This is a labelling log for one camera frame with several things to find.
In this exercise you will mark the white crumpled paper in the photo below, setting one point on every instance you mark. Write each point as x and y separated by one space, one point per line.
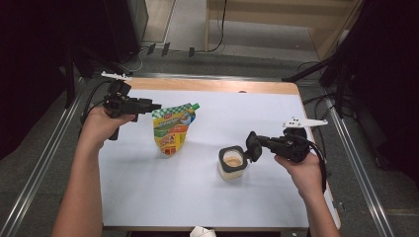
201 232

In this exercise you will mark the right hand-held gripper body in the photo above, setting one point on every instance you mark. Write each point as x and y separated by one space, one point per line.
293 148

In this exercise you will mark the black floor bracket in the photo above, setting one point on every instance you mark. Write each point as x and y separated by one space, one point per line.
165 49
151 49
191 52

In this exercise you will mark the wooden shelf frame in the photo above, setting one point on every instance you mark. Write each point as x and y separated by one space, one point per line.
280 16

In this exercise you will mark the metal floor rail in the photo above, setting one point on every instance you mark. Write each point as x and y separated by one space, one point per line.
210 77
360 173
38 174

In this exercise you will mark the person's left hand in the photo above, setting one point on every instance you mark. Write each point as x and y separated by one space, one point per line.
95 128

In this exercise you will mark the wooden table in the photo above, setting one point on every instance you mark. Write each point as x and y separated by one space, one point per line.
214 85

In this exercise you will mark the yellow green spout pouch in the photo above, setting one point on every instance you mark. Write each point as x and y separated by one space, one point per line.
171 131

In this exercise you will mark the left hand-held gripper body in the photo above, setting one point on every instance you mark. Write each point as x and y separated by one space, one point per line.
120 103

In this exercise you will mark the black tripod stand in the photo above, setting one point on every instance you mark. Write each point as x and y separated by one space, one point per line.
306 70

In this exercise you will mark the person's right hand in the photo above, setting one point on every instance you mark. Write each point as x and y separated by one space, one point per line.
308 177

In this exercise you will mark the black cabinet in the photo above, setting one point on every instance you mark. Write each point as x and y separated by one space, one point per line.
125 26

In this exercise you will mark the dark curtain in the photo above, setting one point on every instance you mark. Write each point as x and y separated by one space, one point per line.
388 65
26 65

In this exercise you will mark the white table sheet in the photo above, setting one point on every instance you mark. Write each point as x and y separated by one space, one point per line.
204 197

